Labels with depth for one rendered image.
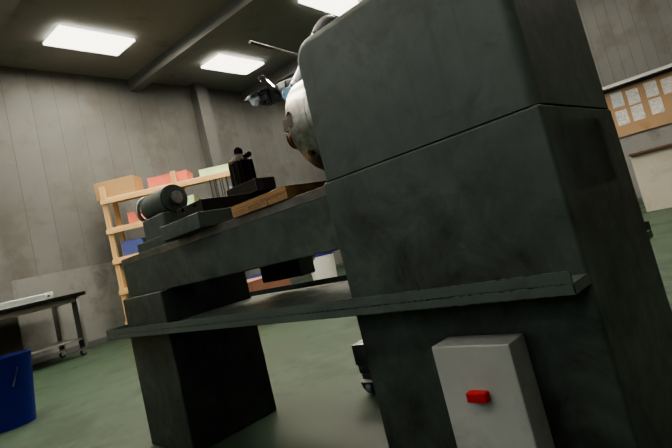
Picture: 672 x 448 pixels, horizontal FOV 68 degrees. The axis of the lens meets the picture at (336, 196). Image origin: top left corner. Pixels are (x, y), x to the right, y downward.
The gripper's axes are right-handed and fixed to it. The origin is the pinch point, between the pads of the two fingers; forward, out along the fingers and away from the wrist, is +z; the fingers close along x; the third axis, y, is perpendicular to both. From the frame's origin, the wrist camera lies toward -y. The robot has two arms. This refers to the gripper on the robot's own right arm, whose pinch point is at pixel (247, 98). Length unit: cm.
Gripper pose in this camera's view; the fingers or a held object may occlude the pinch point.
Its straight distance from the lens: 280.8
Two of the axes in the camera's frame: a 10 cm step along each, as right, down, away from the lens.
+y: 3.0, 9.5, 0.3
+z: -9.1, 2.8, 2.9
